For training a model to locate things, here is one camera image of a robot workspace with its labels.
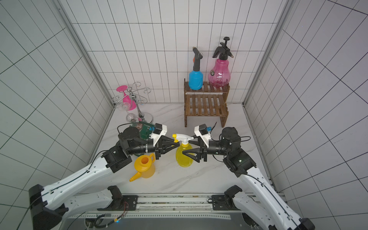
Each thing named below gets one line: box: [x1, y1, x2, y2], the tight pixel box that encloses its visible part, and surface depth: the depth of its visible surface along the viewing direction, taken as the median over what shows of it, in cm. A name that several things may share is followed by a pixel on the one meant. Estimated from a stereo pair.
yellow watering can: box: [129, 152, 156, 183], surface depth 77 cm
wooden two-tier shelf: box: [184, 78, 230, 128], surface depth 99 cm
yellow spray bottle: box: [172, 133, 195, 168], surface depth 59 cm
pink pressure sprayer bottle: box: [207, 36, 234, 88], surface depth 85 cm
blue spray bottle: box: [188, 46, 204, 91], surface depth 87 cm
